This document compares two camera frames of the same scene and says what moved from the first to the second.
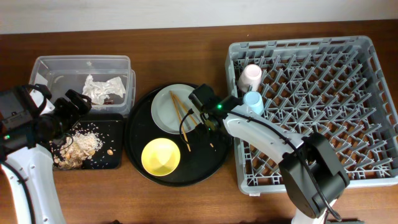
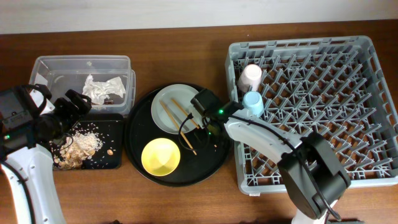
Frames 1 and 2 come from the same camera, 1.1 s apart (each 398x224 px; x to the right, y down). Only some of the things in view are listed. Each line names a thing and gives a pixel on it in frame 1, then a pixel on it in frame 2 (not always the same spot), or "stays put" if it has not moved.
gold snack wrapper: (108, 101) stays put
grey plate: (172, 110) stays put
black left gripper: (66, 106) stays put
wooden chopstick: (180, 119) -> (177, 126)
